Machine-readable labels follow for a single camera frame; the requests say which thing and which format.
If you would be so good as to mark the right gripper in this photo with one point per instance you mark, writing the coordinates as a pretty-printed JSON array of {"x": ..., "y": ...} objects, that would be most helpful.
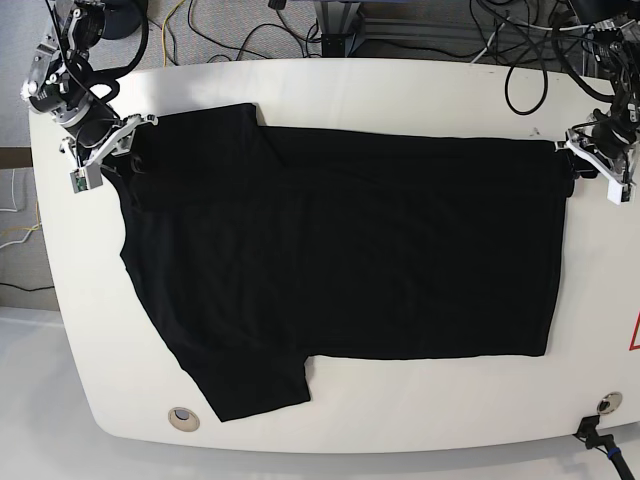
[{"x": 89, "y": 126}]

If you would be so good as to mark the red warning sticker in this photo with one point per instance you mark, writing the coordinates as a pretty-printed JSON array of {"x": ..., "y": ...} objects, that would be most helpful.
[{"x": 634, "y": 343}]

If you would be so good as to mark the metal table grommet left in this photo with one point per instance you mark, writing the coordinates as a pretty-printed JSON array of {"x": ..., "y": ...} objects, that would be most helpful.
[{"x": 183, "y": 419}]

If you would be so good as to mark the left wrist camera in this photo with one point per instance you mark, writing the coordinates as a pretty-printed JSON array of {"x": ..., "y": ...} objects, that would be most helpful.
[{"x": 620, "y": 193}]

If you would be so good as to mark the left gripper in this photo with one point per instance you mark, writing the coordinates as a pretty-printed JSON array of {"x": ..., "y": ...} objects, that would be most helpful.
[{"x": 600, "y": 146}]

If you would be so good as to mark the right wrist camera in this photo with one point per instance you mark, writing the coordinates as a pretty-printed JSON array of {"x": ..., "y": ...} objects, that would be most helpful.
[{"x": 86, "y": 178}]

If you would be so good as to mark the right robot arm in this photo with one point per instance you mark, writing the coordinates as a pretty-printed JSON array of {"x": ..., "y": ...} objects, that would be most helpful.
[{"x": 62, "y": 83}]

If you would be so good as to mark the metal table grommet right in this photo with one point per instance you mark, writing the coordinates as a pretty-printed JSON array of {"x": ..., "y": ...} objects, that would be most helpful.
[{"x": 609, "y": 403}]

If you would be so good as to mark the black clamp with cable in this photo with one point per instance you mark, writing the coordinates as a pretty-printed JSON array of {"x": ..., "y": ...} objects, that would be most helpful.
[{"x": 589, "y": 436}]

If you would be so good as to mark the black T-shirt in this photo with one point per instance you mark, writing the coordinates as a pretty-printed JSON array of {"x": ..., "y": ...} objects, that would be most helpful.
[{"x": 252, "y": 248}]

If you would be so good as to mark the central aluminium frame column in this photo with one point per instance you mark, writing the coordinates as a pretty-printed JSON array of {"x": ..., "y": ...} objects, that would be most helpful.
[{"x": 340, "y": 26}]

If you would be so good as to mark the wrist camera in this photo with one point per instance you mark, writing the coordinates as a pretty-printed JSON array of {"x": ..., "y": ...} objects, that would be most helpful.
[
  {"x": 86, "y": 178},
  {"x": 620, "y": 193}
]

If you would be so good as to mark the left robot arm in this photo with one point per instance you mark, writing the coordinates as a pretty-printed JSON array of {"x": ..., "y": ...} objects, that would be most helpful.
[{"x": 613, "y": 32}]

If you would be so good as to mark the metal table grommet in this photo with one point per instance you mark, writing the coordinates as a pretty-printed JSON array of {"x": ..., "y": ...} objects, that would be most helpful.
[
  {"x": 183, "y": 419},
  {"x": 609, "y": 403}
]

